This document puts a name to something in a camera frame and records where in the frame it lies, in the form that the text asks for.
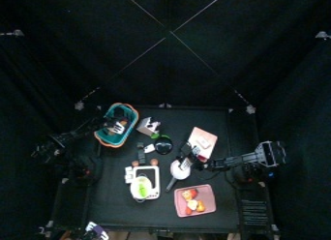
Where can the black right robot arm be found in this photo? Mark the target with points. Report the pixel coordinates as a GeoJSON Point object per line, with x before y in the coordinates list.
{"type": "Point", "coordinates": [240, 159]}

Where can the white box with black patches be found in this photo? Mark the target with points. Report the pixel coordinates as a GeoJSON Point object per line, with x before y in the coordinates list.
{"type": "Point", "coordinates": [147, 126]}

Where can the white rectangular tray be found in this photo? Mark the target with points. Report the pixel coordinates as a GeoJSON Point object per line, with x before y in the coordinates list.
{"type": "Point", "coordinates": [154, 173]}

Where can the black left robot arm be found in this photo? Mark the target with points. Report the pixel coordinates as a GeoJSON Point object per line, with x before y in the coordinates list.
{"type": "Point", "coordinates": [68, 135]}

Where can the teal basket with orange rim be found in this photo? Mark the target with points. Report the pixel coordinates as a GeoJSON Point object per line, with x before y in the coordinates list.
{"type": "Point", "coordinates": [106, 139]}

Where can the small dark block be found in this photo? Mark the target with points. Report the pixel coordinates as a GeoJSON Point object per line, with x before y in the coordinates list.
{"type": "Point", "coordinates": [140, 144]}
{"type": "Point", "coordinates": [142, 153]}

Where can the thin metal rod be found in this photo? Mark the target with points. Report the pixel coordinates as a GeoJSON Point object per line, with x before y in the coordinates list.
{"type": "Point", "coordinates": [198, 12]}
{"type": "Point", "coordinates": [151, 15]}

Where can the orange-yellow toy food piece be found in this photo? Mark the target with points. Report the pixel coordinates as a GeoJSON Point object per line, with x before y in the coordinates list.
{"type": "Point", "coordinates": [200, 207]}

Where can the pink plastic tray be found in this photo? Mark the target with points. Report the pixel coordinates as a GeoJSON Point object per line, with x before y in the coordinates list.
{"type": "Point", "coordinates": [207, 194]}

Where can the white bowl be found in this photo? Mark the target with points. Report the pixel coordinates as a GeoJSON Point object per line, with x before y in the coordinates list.
{"type": "Point", "coordinates": [178, 173]}

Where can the metal frame bracket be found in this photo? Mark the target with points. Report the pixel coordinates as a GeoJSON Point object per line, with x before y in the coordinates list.
{"type": "Point", "coordinates": [79, 105]}
{"type": "Point", "coordinates": [250, 109]}
{"type": "Point", "coordinates": [18, 33]}
{"type": "Point", "coordinates": [322, 35]}
{"type": "Point", "coordinates": [164, 105]}

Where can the small red toy food piece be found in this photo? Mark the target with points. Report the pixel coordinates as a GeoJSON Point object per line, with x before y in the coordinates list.
{"type": "Point", "coordinates": [188, 211]}

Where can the yellow toy pepper half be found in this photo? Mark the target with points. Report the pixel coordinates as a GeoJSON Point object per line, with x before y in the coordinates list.
{"type": "Point", "coordinates": [186, 195]}

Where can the small green toy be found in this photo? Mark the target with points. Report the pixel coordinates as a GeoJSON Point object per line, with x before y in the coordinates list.
{"type": "Point", "coordinates": [155, 136]}

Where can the light green round toy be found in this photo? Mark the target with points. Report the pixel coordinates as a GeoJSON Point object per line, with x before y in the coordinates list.
{"type": "Point", "coordinates": [140, 188]}

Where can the small orange-brown ball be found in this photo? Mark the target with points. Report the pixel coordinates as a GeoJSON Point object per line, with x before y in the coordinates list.
{"type": "Point", "coordinates": [135, 163]}
{"type": "Point", "coordinates": [154, 161]}

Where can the beige wooden knob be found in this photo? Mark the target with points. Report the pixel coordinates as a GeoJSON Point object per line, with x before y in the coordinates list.
{"type": "Point", "coordinates": [203, 142]}

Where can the toy carrot piece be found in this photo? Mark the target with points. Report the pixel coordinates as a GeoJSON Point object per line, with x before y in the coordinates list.
{"type": "Point", "coordinates": [194, 193]}

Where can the purple and white object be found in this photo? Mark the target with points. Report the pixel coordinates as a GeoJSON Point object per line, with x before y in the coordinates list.
{"type": "Point", "coordinates": [95, 231]}

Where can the black round bowl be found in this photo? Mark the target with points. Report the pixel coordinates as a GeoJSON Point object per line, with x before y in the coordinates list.
{"type": "Point", "coordinates": [163, 146]}

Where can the small white block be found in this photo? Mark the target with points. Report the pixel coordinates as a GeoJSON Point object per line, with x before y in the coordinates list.
{"type": "Point", "coordinates": [150, 148]}

